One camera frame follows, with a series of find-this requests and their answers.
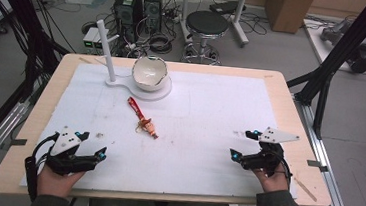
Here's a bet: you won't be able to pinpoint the white stand with pole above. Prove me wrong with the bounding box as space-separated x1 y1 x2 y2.
89 18 179 104

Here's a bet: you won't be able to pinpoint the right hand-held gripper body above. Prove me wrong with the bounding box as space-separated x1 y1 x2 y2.
239 123 302 179

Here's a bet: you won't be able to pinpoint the small white power box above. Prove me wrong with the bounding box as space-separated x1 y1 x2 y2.
81 25 110 51

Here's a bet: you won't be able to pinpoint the grey tape piece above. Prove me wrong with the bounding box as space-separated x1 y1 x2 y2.
0 136 28 154
306 159 329 173

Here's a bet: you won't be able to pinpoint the coiled black cables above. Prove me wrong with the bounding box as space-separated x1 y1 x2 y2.
147 30 175 56

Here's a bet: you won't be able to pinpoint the black round stool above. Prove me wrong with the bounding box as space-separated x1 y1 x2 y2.
181 8 231 68

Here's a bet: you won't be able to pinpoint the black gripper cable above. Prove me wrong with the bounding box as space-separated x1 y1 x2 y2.
21 129 61 204
276 157 297 185

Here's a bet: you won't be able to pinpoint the person's right hand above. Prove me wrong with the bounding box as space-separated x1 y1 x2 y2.
251 161 293 196

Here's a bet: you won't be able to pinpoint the grey robot on platform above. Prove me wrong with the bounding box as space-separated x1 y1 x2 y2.
316 17 366 75

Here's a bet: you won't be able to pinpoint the cardboard box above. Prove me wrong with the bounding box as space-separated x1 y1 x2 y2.
263 0 317 36

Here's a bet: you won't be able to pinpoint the black flat case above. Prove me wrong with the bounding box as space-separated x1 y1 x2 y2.
208 0 248 18

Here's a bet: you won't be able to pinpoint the person's left hand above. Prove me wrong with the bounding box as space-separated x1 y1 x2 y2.
35 163 87 202

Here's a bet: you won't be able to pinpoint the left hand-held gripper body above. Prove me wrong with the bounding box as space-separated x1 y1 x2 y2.
43 123 101 180

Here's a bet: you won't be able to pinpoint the red strap keychain with figure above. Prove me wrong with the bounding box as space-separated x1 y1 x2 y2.
124 96 163 141

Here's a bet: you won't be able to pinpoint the white cracked eggshell bowl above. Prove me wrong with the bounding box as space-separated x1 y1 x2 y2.
130 54 170 94

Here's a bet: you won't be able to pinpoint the white table mat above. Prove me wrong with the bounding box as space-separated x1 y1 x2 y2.
18 57 308 206

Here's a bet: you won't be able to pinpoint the black metal frame strut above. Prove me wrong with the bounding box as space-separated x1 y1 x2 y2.
0 0 76 174
282 0 366 144

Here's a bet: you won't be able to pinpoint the black computer tower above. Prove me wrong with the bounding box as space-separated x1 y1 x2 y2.
141 0 165 33
111 0 145 31

